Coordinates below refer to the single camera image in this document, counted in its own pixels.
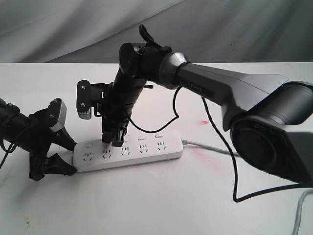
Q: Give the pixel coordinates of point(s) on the grey backdrop cloth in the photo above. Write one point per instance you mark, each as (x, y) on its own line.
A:
(206, 31)

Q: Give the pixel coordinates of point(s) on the white five-outlet power strip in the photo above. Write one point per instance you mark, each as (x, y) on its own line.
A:
(146, 148)

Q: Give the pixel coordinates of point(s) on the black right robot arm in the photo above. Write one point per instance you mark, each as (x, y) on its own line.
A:
(269, 117)

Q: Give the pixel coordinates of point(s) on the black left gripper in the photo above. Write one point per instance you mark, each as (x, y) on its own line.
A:
(44, 131)

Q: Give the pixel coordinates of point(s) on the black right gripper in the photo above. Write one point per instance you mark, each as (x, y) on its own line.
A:
(115, 102)

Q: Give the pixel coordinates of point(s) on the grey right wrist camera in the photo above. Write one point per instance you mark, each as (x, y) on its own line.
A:
(84, 101)

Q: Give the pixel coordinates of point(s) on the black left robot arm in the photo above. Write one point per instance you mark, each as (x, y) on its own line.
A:
(13, 128)

